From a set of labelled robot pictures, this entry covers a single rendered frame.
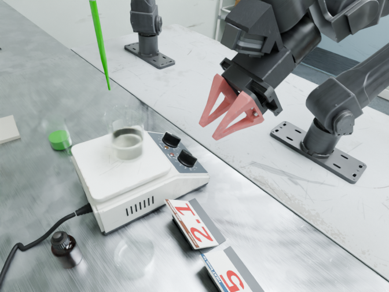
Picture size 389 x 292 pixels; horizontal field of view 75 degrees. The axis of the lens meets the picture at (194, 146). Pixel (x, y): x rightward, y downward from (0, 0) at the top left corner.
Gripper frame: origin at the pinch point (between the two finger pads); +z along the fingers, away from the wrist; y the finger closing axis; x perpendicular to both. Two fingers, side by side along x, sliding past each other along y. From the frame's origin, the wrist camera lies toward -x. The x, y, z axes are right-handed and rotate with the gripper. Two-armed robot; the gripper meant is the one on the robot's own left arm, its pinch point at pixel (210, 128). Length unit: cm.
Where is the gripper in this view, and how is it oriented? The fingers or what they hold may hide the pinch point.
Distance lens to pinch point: 38.7
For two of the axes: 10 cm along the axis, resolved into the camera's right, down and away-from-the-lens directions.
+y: 5.4, 6.0, -5.8
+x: 4.8, 3.5, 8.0
